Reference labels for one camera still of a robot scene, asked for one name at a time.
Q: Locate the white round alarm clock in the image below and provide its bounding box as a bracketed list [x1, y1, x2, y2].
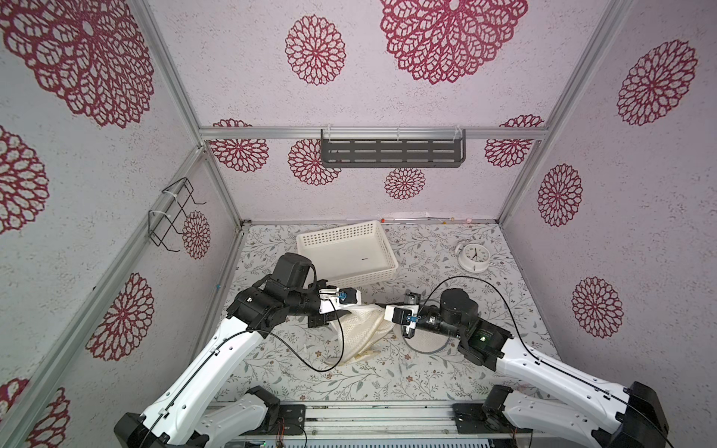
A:
[455, 243, 491, 274]

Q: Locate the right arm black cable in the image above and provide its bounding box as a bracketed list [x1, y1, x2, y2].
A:
[400, 275, 673, 448]

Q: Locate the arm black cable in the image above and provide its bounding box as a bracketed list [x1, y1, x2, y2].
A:
[262, 296, 347, 374]
[400, 275, 673, 448]

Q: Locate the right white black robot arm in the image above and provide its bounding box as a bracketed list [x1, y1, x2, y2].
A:
[385, 289, 670, 447]

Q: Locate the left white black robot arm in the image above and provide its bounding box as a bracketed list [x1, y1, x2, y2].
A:
[114, 253, 361, 447]

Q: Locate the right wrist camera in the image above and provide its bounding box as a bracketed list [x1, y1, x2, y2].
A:
[384, 304, 419, 339]

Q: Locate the white round plate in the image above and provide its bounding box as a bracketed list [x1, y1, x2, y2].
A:
[330, 304, 395, 366]

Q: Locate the black wire wall rack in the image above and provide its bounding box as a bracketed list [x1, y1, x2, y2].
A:
[147, 177, 205, 253]

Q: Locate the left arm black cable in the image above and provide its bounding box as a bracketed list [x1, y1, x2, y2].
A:
[262, 296, 347, 374]

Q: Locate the dark grey wall shelf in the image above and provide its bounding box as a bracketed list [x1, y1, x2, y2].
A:
[319, 130, 466, 169]

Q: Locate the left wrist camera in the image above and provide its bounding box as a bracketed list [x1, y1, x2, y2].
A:
[319, 287, 362, 315]

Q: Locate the white perforated plastic basket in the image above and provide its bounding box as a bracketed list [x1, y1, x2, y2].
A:
[296, 220, 399, 287]

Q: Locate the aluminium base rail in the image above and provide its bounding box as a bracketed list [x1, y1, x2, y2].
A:
[145, 399, 617, 441]

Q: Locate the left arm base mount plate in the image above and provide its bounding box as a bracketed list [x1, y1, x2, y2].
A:
[244, 404, 307, 436]

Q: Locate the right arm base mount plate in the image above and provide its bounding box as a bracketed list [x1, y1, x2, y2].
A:
[452, 403, 515, 434]

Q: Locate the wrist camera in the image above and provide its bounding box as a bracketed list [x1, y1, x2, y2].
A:
[319, 287, 362, 315]
[384, 304, 419, 339]

